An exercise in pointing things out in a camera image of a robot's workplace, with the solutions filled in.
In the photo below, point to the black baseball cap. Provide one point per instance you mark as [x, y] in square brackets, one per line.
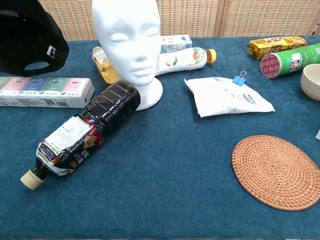
[27, 42]

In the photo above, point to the white mannequin head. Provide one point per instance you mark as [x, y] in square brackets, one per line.
[127, 45]

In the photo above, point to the blue tablecloth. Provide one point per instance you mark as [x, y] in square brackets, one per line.
[160, 155]

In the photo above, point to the dark drink bottle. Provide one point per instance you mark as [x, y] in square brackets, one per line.
[100, 117]

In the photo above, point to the white bottle orange cap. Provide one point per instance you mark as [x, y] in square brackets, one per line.
[185, 60]

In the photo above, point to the white plastic pouch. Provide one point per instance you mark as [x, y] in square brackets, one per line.
[225, 97]

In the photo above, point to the yellow liquid bottle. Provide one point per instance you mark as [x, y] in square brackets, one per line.
[106, 67]

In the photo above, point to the white milk carton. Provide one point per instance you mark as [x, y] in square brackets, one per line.
[175, 43]

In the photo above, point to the blue binder clip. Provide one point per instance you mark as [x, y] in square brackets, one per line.
[238, 80]

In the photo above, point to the woven bamboo folding screen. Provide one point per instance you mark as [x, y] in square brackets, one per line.
[200, 17]

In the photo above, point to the pocket tissue multipack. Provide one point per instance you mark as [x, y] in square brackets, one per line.
[42, 91]

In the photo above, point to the round woven rattan coaster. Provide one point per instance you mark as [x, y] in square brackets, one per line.
[275, 172]

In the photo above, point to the yellow biscuit pack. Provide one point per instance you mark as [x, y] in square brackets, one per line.
[275, 46]

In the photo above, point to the green chips can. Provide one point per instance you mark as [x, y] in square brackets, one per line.
[287, 61]

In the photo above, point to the beige bowl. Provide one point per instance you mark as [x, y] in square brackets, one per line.
[311, 82]

